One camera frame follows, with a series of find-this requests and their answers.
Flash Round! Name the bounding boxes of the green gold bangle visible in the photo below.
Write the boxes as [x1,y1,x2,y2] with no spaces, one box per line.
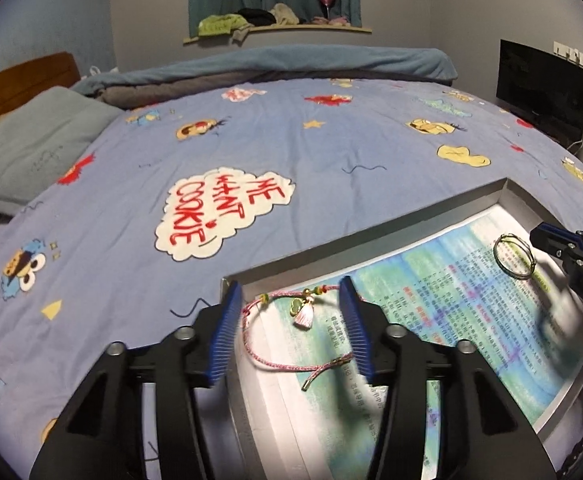
[492,233,537,281]

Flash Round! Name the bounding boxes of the pink cord tassel bracelet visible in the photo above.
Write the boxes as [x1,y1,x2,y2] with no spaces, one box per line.
[242,282,355,392]

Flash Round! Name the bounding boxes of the black television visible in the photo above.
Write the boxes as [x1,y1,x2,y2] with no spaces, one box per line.
[495,39,583,148]

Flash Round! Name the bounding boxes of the grey shallow cardboard box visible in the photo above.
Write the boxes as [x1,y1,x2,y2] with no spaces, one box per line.
[228,179,583,479]

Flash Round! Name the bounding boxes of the blue cartoon bedspread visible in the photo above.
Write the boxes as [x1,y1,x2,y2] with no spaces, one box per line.
[0,78,583,479]

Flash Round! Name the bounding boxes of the teal folded blanket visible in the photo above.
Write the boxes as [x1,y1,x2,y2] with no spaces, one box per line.
[71,44,459,110]

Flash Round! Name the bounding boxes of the grey blue pillow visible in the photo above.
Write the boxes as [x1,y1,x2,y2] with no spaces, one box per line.
[0,87,122,217]

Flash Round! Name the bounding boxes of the wooden window sill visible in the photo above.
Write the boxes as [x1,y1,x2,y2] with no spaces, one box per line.
[182,24,373,46]

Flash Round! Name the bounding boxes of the beige cloth on sill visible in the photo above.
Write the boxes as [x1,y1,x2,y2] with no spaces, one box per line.
[270,2,300,26]

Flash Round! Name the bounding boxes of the wooden headboard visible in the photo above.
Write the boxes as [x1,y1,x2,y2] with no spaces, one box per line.
[0,52,80,116]

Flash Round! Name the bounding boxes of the black cloth on sill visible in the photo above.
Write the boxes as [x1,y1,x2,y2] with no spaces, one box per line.
[237,8,278,27]

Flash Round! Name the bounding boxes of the green cloth on sill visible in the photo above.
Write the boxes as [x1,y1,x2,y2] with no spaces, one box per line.
[197,13,250,38]

